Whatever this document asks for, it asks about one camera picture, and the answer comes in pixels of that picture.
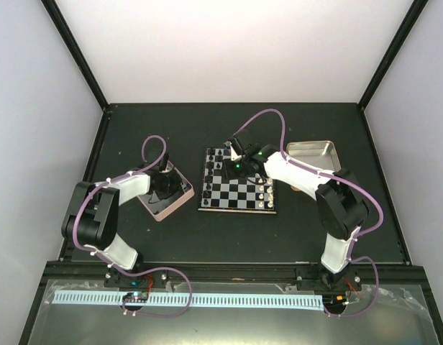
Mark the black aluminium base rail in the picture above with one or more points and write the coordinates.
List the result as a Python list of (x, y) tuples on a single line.
[(303, 276)]

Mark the left circuit board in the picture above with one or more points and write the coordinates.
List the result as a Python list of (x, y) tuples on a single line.
[(135, 297)]

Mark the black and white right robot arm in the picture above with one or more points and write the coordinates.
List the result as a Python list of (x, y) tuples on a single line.
[(340, 210)]

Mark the pink metal tin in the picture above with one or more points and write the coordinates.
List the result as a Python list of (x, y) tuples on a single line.
[(162, 209)]

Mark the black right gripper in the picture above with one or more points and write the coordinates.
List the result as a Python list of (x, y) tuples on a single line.
[(229, 173)]

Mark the circuit board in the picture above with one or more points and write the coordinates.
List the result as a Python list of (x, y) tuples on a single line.
[(135, 297), (335, 300)]

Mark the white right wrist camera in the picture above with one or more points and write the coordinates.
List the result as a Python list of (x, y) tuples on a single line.
[(236, 151)]

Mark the gold metal tin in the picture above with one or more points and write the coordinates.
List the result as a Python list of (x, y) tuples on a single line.
[(320, 154)]

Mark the light blue slotted cable duct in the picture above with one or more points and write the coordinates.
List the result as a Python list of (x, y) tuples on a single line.
[(196, 300)]

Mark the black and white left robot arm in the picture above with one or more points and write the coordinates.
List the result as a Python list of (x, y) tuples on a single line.
[(92, 218)]

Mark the black and white chessboard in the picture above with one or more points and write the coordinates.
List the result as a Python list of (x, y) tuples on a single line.
[(237, 195)]

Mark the right circuit board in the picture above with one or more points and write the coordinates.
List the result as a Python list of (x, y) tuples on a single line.
[(335, 300)]

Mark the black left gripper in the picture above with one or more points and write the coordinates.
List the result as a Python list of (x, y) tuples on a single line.
[(177, 184)]

